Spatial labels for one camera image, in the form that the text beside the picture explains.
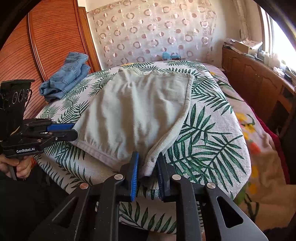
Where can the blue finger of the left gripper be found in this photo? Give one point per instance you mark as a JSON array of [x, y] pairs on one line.
[[48, 138], [45, 125]]

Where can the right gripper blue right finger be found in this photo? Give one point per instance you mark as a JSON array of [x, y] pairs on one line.
[[204, 211]]

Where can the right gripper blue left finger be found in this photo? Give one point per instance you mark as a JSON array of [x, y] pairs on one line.
[[91, 212]]

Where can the grey-green shorts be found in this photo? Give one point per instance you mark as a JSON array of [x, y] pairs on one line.
[[135, 112]]

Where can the person's left hand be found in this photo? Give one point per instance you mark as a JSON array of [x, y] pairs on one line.
[[23, 167]]

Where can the folded blue jeans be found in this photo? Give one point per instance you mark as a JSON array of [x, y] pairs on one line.
[[72, 72]]

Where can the floral blanket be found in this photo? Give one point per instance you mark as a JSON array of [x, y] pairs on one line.
[[267, 198]]

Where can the wooden slatted wardrobe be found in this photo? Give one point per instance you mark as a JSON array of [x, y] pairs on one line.
[[40, 43]]

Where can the circle patterned sheer curtain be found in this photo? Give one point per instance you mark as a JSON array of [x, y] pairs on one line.
[[140, 31]]

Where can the blue toy on box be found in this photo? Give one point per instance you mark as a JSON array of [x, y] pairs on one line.
[[170, 56]]

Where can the wooden sideboard cabinet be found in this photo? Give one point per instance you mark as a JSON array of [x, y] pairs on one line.
[[271, 96]]

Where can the cardboard box on cabinet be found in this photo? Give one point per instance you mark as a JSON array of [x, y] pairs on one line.
[[244, 48]]

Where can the tied window drape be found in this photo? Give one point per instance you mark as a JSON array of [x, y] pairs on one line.
[[242, 15]]

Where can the window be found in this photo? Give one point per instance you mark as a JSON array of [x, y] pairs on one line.
[[275, 42]]

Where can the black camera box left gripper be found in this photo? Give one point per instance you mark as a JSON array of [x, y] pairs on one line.
[[14, 97]]

